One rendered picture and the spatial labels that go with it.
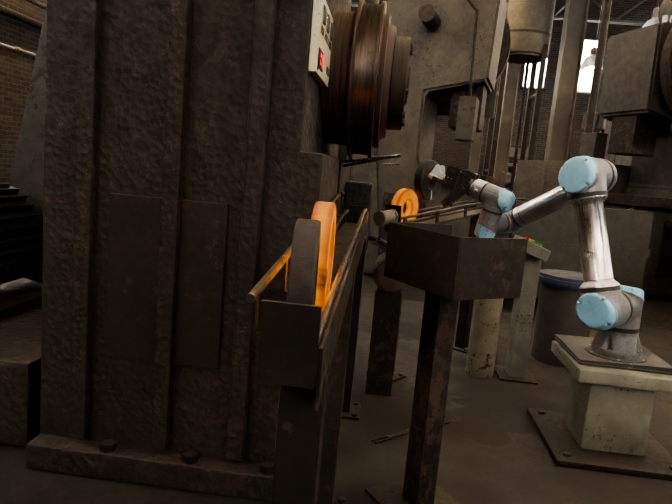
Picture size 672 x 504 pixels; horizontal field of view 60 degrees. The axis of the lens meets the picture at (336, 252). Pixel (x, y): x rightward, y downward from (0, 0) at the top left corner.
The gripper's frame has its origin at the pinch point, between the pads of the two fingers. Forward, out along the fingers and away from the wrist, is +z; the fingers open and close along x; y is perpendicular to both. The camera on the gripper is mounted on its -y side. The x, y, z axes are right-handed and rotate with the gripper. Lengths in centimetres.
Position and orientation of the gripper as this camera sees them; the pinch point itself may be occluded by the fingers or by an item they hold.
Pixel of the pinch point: (428, 175)
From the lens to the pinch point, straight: 229.1
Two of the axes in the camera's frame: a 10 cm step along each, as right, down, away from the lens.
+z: -7.1, -4.1, 5.7
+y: 2.9, -9.1, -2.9
